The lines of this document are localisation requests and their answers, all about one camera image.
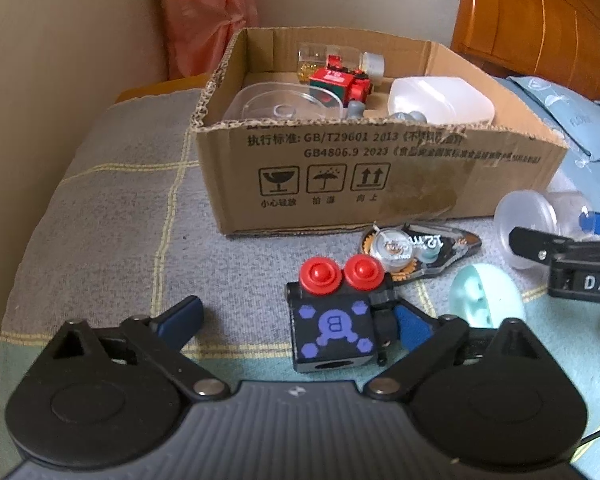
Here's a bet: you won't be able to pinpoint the clear cylindrical plastic jar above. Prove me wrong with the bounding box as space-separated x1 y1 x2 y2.
494 189 597 274

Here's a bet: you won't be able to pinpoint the clear square plastic container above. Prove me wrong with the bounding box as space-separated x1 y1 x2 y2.
227 82 347 122

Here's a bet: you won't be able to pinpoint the grey elephant toy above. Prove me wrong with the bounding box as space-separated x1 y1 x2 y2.
346 101 427 123

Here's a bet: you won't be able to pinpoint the red toy train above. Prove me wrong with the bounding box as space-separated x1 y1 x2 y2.
308 54 374 104

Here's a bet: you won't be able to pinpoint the light blue plastic bag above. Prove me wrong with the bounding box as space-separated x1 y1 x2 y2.
504 75 600 162

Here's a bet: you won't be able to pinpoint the wooden bed headboard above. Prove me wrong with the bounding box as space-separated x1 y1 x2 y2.
450 0 600 107

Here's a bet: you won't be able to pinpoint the blue floral bed sheet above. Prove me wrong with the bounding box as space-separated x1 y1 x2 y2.
545 105 600 201

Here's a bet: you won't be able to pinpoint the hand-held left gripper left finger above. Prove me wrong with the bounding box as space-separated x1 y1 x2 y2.
52 296 230 402

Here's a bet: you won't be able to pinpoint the black toy cube red buttons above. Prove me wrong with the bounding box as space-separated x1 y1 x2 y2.
286 255 401 375

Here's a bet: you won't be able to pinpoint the pink curtain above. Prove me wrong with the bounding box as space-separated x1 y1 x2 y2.
149 0 259 82

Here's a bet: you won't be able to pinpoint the mint green oval case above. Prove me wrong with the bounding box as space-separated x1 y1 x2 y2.
449 262 527 332

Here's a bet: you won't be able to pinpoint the brown cardboard box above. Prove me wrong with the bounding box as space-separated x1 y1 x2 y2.
190 26 572 237

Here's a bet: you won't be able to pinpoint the grey and green checked blanket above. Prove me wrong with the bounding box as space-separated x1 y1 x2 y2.
0 87 600 466

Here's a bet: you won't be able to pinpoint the glass bottle of gold capsules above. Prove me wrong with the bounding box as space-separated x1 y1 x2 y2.
296 42 386 84

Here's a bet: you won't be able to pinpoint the white plastic bottle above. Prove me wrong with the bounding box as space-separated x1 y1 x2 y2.
387 75 496 124

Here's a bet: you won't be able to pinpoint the clear correction tape dispenser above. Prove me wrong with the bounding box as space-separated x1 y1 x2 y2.
359 221 482 282

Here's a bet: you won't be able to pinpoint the wooden table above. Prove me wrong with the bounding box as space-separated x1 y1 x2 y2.
114 74 217 105

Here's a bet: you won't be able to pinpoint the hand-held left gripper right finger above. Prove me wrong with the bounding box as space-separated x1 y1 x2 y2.
362 305 543 400

